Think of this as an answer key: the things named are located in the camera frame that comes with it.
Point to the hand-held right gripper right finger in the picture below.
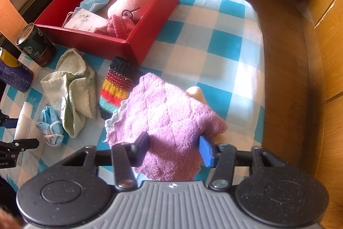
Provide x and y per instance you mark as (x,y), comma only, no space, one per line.
(206,151)

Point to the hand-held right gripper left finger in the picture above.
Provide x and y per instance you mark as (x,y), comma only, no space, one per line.
(140,149)

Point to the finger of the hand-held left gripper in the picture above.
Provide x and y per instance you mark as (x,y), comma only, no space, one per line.
(10,122)
(24,144)

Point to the purple fluffy towel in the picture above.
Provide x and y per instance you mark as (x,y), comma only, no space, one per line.
(166,116)

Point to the cream plush toy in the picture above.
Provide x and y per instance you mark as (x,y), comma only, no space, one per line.
(197,93)

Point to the striped knit sock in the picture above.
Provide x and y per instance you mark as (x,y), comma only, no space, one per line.
(118,84)

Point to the pale green towel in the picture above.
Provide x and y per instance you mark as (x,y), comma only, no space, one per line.
(77,94)

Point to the red cardboard box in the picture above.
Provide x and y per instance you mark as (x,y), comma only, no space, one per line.
(155,27)

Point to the red knit hat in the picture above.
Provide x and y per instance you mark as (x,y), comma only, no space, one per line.
(118,26)

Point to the white speckled cloth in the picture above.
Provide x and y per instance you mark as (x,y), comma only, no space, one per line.
(85,19)

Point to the blue drink can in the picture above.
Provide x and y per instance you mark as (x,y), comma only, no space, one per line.
(16,78)

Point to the yellow drink can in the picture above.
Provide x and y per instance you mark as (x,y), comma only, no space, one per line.
(10,61)

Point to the green coffee can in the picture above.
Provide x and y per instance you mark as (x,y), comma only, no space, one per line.
(37,49)

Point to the orange ribbed bottle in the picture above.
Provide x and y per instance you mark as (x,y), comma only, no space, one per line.
(10,17)

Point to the blue white checked tablecloth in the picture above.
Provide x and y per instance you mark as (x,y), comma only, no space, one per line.
(214,44)

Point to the yellow wooden wardrobe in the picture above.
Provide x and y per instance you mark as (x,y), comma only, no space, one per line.
(332,57)

